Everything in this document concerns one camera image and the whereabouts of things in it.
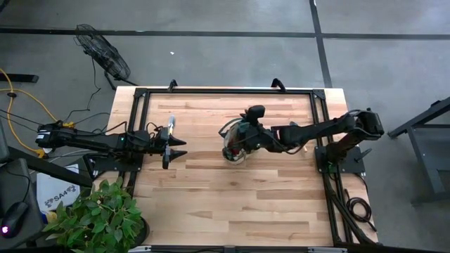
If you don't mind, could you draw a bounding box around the black computer mouse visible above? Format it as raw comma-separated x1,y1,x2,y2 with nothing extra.
0,201,30,239

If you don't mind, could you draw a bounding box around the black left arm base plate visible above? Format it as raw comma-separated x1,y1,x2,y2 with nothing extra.
83,145,146,174

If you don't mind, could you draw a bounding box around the black fan power cable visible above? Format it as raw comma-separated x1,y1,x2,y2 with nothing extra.
63,58,113,122

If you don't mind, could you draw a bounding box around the yellow extension cord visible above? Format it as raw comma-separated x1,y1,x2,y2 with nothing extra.
0,67,60,160

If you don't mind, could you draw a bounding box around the white printed sheet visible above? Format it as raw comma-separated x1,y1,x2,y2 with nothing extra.
35,162,82,214

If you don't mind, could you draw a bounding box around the black slanted desk leg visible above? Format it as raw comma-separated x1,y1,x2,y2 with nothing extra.
6,145,95,189

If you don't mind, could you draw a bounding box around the black plant pot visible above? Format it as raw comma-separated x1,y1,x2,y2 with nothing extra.
131,214,151,247

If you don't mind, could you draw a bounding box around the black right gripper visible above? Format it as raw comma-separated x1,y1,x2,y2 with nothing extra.
228,104,281,154

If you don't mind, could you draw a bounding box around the coiled black cable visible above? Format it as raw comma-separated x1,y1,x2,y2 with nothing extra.
345,188,378,233

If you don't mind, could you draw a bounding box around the black aluminium table frame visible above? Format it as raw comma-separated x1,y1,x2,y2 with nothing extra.
127,86,375,253

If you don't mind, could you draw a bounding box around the black desk foot bar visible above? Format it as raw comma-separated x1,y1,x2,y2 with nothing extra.
0,73,40,84

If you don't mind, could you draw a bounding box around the black desk frame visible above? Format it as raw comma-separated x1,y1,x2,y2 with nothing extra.
386,95,450,205

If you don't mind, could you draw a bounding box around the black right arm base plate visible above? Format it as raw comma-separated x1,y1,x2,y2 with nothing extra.
314,144,367,176

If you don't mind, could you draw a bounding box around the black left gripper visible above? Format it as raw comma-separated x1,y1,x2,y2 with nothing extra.
148,126,189,171

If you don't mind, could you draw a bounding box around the black side desk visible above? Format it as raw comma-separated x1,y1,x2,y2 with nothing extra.
0,157,47,251

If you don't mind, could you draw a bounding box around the green leafy plant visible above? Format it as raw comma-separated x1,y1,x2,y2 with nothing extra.
41,175,146,253

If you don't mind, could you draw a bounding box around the black floor fan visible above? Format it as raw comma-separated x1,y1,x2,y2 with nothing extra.
72,22,139,91

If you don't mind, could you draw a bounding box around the beige green-trimmed gardening bag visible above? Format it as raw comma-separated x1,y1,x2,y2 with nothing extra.
217,117,263,167

